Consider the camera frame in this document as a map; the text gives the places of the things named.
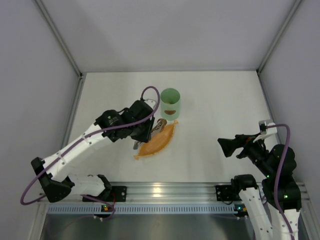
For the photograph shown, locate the orange boat-shaped woven tray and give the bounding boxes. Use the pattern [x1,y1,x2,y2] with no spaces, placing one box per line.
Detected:
[133,120,179,160]

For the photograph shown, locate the metal tongs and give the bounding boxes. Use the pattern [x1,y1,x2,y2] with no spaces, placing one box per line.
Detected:
[133,118,161,150]

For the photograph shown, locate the brown food toy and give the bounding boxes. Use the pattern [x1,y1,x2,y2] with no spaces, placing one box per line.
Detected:
[160,118,168,132]

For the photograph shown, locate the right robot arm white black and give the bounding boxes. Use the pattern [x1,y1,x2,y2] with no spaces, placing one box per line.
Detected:
[217,134,302,240]

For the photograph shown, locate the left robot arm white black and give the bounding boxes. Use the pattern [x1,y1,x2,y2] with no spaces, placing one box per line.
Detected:
[31,99,157,203]

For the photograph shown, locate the green cylindrical lunch container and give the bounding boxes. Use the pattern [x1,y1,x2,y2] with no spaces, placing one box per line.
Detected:
[160,88,181,121]

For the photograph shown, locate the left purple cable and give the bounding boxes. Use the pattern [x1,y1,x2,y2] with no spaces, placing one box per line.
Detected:
[20,86,161,206]

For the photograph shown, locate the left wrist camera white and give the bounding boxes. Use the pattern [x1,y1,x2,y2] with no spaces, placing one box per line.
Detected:
[144,98,158,110]

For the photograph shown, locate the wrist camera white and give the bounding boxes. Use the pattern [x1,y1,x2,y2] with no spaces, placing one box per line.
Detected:
[144,98,158,110]
[253,119,278,143]

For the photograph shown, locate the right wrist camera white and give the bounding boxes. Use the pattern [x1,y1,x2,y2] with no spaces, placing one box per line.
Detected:
[253,119,278,143]

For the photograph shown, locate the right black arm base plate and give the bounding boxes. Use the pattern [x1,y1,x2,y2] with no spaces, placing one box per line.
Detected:
[215,184,241,202]

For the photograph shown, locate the aluminium mounting rail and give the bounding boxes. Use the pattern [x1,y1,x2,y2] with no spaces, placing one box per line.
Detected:
[37,181,311,205]

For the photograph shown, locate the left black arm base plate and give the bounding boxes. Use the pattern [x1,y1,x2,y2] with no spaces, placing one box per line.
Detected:
[89,186,127,202]

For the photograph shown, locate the left aluminium frame post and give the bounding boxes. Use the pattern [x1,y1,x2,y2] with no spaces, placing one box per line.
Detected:
[32,0,84,149]

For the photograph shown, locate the aluminium frame post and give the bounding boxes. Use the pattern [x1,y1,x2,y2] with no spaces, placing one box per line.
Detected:
[256,0,304,76]
[32,0,84,149]

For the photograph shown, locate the slotted grey cable duct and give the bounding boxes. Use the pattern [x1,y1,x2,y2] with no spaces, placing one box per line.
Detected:
[47,203,243,215]

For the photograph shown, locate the right aluminium frame post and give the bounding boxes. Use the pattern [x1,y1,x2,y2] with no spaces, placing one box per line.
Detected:
[256,0,304,76]

